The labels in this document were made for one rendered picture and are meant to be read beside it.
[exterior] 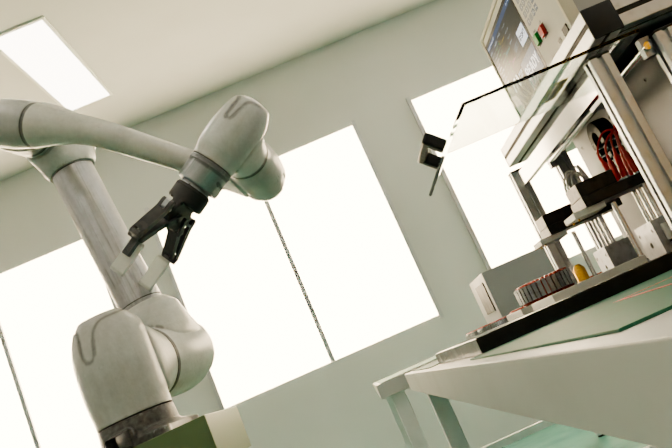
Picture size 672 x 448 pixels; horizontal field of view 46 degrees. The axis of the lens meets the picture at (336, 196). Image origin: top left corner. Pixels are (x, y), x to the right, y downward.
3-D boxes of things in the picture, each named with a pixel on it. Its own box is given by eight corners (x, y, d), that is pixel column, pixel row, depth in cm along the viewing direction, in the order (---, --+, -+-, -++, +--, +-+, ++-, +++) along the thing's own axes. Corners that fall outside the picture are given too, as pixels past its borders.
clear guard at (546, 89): (443, 157, 108) (424, 118, 109) (429, 196, 131) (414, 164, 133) (659, 64, 110) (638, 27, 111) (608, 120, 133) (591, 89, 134)
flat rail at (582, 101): (604, 84, 111) (594, 66, 111) (521, 189, 171) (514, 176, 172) (612, 81, 111) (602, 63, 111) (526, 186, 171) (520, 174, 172)
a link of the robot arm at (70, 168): (135, 417, 169) (187, 399, 190) (193, 379, 166) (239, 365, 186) (-11, 123, 188) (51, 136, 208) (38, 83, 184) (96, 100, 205)
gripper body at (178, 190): (203, 190, 152) (174, 231, 150) (216, 204, 160) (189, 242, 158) (173, 172, 154) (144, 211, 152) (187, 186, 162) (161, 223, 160)
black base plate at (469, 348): (482, 354, 102) (474, 338, 103) (439, 364, 164) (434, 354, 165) (808, 210, 105) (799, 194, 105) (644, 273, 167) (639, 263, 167)
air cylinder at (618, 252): (617, 274, 144) (603, 246, 145) (605, 279, 151) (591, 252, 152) (642, 262, 144) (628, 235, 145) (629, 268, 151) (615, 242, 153)
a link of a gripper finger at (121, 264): (145, 245, 148) (143, 244, 147) (122, 277, 147) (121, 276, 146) (133, 237, 149) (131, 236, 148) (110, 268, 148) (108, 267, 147)
